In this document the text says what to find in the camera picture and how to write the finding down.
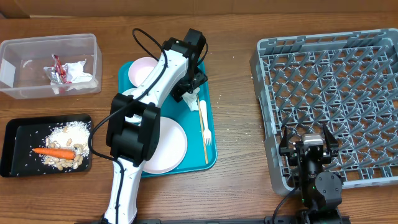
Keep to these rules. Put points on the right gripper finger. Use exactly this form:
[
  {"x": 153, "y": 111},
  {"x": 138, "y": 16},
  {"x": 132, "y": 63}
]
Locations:
[
  {"x": 284, "y": 149},
  {"x": 331, "y": 142}
]

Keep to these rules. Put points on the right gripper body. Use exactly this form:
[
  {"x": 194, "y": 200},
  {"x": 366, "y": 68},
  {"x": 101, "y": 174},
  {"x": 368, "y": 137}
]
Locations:
[{"x": 310, "y": 165}]

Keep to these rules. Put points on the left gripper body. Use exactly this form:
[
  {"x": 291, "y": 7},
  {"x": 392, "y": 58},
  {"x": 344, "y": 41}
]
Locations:
[{"x": 190, "y": 81}]

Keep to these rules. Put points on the small white tissue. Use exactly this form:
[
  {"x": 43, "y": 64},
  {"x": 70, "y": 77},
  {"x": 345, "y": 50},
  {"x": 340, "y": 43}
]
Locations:
[{"x": 191, "y": 99}]

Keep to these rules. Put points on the white plastic fork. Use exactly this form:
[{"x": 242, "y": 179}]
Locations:
[{"x": 207, "y": 133}]

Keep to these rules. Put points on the pink bowl with peanuts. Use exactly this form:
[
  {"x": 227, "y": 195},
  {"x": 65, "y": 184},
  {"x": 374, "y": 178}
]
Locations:
[{"x": 140, "y": 70}]

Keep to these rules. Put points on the wooden chopstick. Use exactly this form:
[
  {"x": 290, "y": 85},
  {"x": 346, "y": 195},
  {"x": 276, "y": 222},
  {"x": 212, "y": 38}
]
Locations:
[{"x": 202, "y": 130}]

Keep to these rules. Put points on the white bowl with rice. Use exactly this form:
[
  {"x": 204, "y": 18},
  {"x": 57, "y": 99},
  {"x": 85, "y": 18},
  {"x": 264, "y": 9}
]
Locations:
[{"x": 129, "y": 92}]

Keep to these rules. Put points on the white round plate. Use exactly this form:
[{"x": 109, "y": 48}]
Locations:
[{"x": 171, "y": 149}]

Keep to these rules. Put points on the large white tissue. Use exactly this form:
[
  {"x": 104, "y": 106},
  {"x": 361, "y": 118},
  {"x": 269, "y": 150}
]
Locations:
[{"x": 80, "y": 80}]

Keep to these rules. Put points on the rice and peanut pile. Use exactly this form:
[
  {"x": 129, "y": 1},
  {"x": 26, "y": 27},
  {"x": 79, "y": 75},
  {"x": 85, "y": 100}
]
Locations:
[{"x": 72, "y": 136}]

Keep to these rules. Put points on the red snack wrapper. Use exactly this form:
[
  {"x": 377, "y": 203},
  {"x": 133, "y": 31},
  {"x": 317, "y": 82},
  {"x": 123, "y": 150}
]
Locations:
[{"x": 56, "y": 73}]

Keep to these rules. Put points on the orange carrot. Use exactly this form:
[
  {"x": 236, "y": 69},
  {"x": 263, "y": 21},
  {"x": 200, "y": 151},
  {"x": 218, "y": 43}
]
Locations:
[{"x": 59, "y": 153}]

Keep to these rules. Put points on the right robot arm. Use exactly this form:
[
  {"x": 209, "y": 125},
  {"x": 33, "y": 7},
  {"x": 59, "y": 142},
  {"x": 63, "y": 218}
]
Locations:
[{"x": 320, "y": 189}]

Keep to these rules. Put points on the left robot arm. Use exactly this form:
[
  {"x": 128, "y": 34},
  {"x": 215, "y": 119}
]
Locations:
[{"x": 134, "y": 121}]

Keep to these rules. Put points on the grey dishwasher rack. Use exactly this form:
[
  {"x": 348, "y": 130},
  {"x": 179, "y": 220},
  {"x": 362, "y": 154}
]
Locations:
[{"x": 347, "y": 81}]

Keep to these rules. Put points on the teal serving tray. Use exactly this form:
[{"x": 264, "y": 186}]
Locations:
[{"x": 198, "y": 157}]

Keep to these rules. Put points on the clear plastic bin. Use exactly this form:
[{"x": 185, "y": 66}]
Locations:
[{"x": 23, "y": 60}]

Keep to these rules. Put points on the black plastic tray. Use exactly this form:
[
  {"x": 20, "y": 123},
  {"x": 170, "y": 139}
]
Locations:
[{"x": 22, "y": 135}]

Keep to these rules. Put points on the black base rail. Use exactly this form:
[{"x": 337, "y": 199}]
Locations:
[{"x": 266, "y": 220}]

